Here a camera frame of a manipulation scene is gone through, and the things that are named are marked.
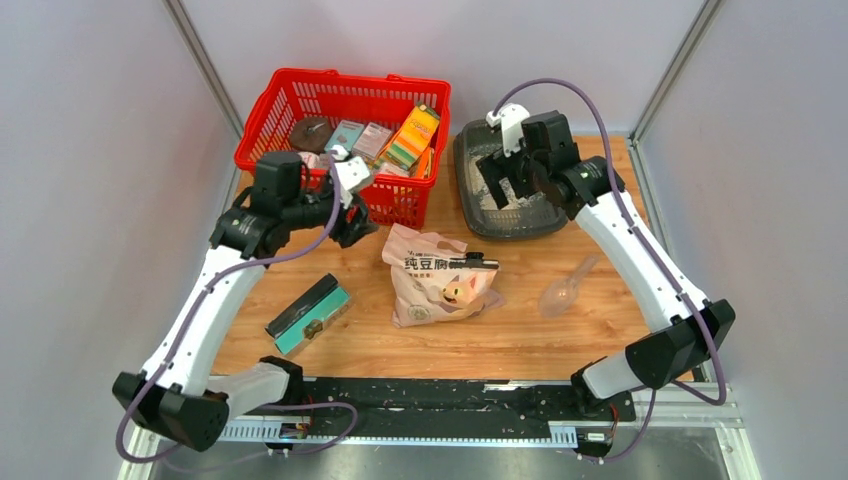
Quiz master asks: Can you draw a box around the pink cat litter bag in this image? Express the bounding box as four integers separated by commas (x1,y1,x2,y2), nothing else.
381,224,505,328

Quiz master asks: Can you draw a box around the clear plastic scoop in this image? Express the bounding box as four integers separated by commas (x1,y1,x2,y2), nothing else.
537,255,599,318

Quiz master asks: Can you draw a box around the black bag clip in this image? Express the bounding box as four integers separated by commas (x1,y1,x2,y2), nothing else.
434,252,500,270

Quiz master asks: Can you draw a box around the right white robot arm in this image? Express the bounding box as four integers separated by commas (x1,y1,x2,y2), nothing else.
477,104,735,419

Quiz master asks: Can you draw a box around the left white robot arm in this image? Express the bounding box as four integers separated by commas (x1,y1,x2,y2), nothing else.
112,146,375,458

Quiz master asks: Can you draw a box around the dark grey litter box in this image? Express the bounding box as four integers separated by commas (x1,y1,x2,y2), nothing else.
452,119,568,241

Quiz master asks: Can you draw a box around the teal and black box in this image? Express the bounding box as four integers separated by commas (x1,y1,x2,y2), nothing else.
265,274,351,356

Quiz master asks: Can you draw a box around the grey pink small box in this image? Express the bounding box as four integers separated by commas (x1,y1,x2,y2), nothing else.
352,122,394,162

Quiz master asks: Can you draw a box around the teal small box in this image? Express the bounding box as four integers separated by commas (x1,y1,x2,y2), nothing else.
325,120,365,152

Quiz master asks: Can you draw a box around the brown round object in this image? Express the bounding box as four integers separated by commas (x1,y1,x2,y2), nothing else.
288,117,333,154

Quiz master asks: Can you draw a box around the red plastic shopping basket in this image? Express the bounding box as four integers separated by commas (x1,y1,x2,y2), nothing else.
234,68,451,229

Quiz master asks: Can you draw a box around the yellow orange carton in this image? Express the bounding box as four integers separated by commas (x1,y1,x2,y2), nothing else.
378,103,441,171

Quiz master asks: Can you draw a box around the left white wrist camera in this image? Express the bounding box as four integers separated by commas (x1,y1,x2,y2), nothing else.
328,145,375,193

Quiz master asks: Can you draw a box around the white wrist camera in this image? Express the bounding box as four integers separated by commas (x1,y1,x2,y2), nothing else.
328,145,375,193
485,103,530,157

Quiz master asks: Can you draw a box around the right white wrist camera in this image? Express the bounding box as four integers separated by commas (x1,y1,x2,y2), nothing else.
485,103,530,157

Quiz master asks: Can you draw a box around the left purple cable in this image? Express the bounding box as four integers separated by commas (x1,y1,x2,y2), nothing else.
115,153,359,465

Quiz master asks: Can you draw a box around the purple cable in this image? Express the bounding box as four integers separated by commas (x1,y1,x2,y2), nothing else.
115,153,359,465
493,78,729,463

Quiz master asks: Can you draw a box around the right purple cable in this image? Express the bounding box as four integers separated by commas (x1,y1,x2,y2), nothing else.
493,78,729,463

